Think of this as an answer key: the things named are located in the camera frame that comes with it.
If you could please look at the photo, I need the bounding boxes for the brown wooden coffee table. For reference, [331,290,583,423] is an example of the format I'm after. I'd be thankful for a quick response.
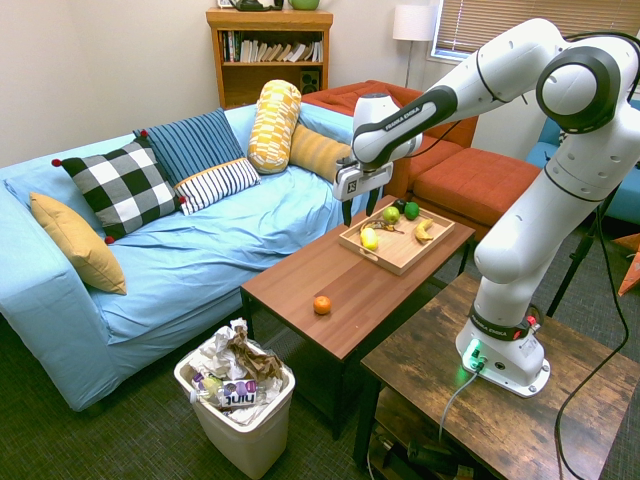
[239,194,476,441]

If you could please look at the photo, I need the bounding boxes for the grey power cable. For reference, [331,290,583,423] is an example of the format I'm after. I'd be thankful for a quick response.
[438,369,481,444]

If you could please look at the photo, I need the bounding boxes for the wooden serving tray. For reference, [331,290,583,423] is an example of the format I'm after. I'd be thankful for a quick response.
[338,201,457,277]

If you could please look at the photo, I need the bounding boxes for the plain mustard yellow pillow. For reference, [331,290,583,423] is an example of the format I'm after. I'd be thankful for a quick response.
[28,192,128,296]

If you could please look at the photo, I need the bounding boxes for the orange sectional sofa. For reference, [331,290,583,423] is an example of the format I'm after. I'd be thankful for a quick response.
[301,79,543,241]

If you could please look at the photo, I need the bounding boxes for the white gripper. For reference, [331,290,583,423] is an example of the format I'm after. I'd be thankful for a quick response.
[333,157,394,228]

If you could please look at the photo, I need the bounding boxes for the crumpled white paper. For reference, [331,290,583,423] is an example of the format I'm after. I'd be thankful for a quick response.
[192,317,251,381]

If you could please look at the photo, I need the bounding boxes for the wooden bookshelf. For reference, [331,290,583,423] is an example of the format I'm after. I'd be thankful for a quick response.
[205,7,334,110]

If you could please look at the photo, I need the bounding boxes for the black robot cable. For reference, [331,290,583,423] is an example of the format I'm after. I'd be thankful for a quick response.
[553,30,640,480]

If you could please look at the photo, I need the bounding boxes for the row of books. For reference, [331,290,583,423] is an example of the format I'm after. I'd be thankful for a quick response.
[221,30,325,64]

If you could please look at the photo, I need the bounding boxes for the blue striped pillow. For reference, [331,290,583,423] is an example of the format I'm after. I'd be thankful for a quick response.
[132,107,247,187]

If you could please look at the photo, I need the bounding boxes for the hint water bottle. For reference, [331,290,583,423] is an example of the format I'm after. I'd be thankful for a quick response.
[188,378,261,409]

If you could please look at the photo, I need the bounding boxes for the orange paper object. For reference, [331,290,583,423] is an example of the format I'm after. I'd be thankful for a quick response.
[612,232,640,298]

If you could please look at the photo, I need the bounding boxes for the teal blue couch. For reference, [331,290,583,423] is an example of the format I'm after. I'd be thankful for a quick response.
[524,99,640,225]

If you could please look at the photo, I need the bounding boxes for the white shade floor lamp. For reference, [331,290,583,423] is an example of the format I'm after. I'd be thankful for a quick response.
[392,4,439,90]

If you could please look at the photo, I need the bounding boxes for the black white checkered pillow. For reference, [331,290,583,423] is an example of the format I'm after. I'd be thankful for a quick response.
[51,130,187,245]

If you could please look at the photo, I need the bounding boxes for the black equipment under table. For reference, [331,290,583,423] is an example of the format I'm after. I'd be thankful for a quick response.
[369,429,476,480]

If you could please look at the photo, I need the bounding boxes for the white navy striped pillow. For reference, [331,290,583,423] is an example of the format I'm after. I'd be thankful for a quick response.
[173,157,262,217]

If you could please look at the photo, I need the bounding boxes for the crumpled brown paper bag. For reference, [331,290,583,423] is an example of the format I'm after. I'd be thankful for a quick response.
[227,324,286,384]

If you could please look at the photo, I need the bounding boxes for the black tripod stand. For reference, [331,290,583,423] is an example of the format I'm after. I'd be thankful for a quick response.
[545,184,624,318]

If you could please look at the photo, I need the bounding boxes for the yellow patterned bolster pillow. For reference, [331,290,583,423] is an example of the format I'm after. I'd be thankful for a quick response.
[246,79,303,175]

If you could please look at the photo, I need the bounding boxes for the brown banana peel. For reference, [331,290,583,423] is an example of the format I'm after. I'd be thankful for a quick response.
[361,219,405,235]

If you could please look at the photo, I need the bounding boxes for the ochre striped lumbar pillow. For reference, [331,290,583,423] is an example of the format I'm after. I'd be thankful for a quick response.
[288,123,354,182]

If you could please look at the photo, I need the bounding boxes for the rustic dark wood side table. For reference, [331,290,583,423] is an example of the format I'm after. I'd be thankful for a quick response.
[352,272,640,480]

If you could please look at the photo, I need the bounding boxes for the white plastic trash bin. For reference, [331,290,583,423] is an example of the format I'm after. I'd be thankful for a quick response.
[173,339,296,480]

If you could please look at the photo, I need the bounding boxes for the light blue sofa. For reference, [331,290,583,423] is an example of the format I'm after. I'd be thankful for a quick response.
[0,103,389,413]

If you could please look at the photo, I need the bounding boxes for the wooden window blinds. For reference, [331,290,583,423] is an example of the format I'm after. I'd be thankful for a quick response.
[432,0,640,64]

